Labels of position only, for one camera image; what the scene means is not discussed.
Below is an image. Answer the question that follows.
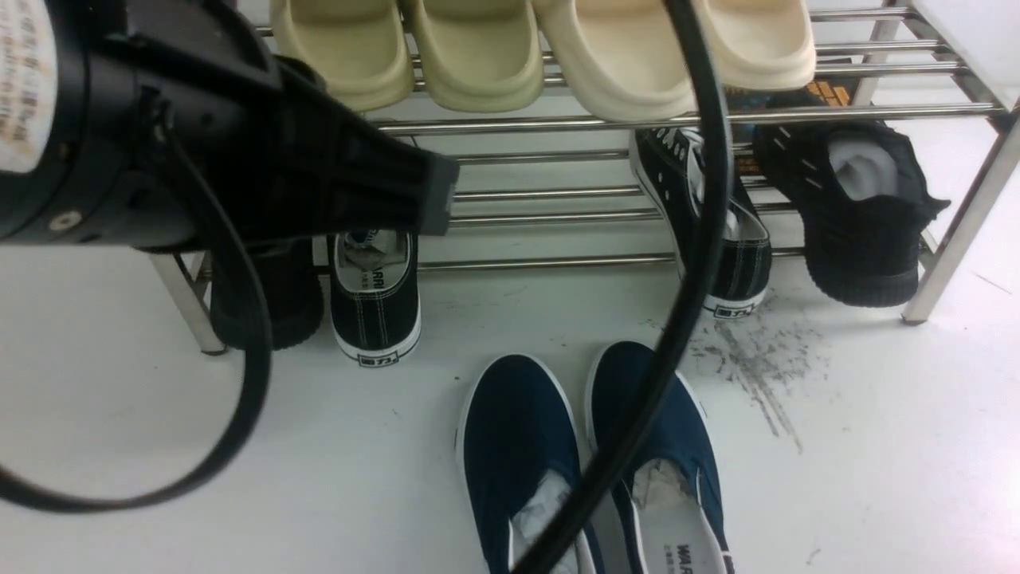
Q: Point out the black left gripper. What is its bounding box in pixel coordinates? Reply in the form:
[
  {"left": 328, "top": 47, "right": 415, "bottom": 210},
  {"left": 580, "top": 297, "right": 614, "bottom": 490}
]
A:
[{"left": 120, "top": 1, "right": 460, "bottom": 251}]

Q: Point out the navy slip-on shoe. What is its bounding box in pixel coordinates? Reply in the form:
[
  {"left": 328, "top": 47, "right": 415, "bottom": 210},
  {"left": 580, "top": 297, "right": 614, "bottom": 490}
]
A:
[
  {"left": 455, "top": 355, "right": 582, "bottom": 573},
  {"left": 584, "top": 340, "right": 735, "bottom": 573}
]

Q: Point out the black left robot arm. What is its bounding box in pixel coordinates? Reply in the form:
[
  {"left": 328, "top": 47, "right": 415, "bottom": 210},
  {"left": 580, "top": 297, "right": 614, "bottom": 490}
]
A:
[{"left": 2, "top": 1, "right": 459, "bottom": 252}]

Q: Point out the black canvas lace shoe left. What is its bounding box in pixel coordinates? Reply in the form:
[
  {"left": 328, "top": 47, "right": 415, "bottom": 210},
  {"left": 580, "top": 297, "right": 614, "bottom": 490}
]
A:
[{"left": 328, "top": 230, "right": 422, "bottom": 368}]

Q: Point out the black canvas lace shoe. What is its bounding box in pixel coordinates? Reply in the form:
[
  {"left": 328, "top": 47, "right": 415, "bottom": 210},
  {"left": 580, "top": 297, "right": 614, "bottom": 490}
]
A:
[
  {"left": 328, "top": 230, "right": 422, "bottom": 368},
  {"left": 628, "top": 128, "right": 773, "bottom": 320}
]

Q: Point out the silver metal shoe rack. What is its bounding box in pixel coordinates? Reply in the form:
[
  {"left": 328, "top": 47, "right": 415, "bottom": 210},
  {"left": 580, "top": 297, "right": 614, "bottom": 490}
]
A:
[{"left": 148, "top": 1, "right": 1018, "bottom": 356}]

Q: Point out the black canvas lace shoe right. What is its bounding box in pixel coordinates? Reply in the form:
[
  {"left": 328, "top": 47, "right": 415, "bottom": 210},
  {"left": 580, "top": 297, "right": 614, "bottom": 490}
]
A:
[{"left": 628, "top": 128, "right": 773, "bottom": 320}]

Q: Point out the black knit sneaker left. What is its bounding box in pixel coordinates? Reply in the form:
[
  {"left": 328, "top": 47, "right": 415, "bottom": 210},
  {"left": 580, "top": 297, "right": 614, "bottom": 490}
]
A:
[{"left": 209, "top": 239, "right": 324, "bottom": 350}]

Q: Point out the black knit sneaker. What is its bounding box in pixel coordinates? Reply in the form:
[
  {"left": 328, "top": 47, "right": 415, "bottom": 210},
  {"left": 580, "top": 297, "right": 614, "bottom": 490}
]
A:
[
  {"left": 751, "top": 120, "right": 950, "bottom": 309},
  {"left": 209, "top": 239, "right": 324, "bottom": 350}
]

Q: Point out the olive foam slipper left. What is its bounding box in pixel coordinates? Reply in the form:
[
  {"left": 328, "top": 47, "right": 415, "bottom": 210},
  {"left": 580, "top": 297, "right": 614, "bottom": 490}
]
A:
[{"left": 269, "top": 1, "right": 415, "bottom": 112}]

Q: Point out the olive foam slipper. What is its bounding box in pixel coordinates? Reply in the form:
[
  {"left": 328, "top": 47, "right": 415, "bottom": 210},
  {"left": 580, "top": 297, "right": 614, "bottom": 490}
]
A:
[
  {"left": 398, "top": 1, "right": 545, "bottom": 113},
  {"left": 269, "top": 1, "right": 415, "bottom": 112}
]

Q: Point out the olive foam slipper right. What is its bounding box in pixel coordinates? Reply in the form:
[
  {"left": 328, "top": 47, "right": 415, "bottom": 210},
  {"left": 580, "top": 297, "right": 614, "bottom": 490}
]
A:
[{"left": 398, "top": 1, "right": 545, "bottom": 113}]

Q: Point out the cream foam slipper left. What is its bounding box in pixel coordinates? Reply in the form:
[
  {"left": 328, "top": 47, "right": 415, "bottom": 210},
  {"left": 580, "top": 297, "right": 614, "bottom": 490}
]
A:
[{"left": 532, "top": 1, "right": 696, "bottom": 121}]

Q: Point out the cream foam slipper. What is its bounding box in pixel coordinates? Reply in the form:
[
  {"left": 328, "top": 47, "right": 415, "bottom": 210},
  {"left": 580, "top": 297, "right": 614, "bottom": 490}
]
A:
[
  {"left": 532, "top": 1, "right": 696, "bottom": 121},
  {"left": 692, "top": 1, "right": 817, "bottom": 92}
]

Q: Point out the cream foam slipper right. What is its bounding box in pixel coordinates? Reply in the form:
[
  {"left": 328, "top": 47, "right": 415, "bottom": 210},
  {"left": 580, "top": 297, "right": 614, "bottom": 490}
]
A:
[{"left": 692, "top": 1, "right": 817, "bottom": 92}]

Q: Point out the black orange book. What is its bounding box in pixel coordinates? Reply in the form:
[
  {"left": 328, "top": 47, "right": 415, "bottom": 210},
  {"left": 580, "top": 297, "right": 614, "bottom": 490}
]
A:
[{"left": 724, "top": 75, "right": 862, "bottom": 179}]

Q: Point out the black knit sneaker right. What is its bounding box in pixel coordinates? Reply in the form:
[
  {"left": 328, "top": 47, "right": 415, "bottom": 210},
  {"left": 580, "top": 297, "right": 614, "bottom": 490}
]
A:
[{"left": 751, "top": 120, "right": 950, "bottom": 309}]

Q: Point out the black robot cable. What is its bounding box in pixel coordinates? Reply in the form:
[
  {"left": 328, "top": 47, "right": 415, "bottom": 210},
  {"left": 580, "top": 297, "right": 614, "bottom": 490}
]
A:
[{"left": 0, "top": 0, "right": 734, "bottom": 574}]

